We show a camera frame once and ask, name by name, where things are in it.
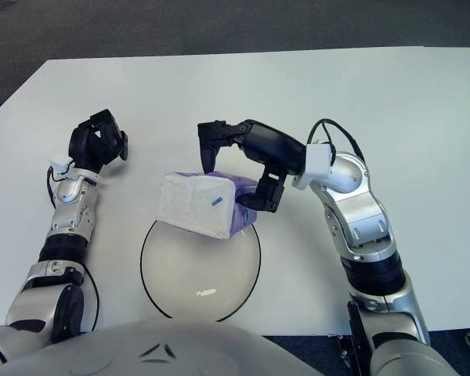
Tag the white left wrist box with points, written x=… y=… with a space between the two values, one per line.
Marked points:
x=59 y=161

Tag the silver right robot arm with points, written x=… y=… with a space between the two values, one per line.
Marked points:
x=360 y=211

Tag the purple tissue paper pack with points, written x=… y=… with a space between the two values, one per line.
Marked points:
x=192 y=199

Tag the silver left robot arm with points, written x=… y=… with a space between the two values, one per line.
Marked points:
x=68 y=215

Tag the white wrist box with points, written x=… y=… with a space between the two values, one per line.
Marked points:
x=317 y=160
x=59 y=161

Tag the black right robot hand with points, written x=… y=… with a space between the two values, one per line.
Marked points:
x=274 y=145

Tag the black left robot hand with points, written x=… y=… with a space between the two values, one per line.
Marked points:
x=88 y=143

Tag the white plate with black rim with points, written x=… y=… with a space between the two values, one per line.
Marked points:
x=196 y=270

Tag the grey robot torso shell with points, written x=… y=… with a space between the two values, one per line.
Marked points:
x=160 y=348

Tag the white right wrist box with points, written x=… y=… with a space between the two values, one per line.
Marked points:
x=317 y=160

